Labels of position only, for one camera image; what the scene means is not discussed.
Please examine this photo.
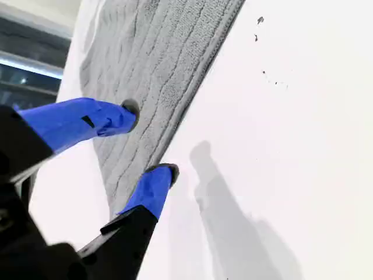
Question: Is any grey striped square towel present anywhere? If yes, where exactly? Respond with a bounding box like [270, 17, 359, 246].
[78, 0, 246, 216]

